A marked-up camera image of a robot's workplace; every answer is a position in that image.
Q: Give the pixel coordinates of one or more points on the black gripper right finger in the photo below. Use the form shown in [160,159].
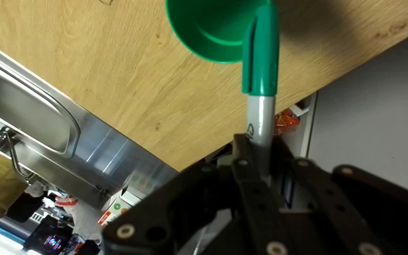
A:
[354,213]

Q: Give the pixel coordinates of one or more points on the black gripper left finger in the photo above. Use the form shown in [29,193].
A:
[184,208]

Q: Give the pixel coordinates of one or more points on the green capped grey marker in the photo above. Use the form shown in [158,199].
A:
[261,57]

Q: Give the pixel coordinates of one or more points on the green plastic cup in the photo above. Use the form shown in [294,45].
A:
[204,29]

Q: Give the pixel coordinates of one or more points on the white box with red print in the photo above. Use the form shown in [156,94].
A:
[119,206]

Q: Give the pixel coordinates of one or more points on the orange red plastic object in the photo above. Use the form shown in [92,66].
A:
[286,123]

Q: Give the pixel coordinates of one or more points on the dark electronic device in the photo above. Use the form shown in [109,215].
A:
[53,239]

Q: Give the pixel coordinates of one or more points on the stainless steel sink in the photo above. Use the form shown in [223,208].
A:
[39,123]

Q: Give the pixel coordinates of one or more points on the metal sink faucet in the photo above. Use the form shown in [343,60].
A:
[3,142]

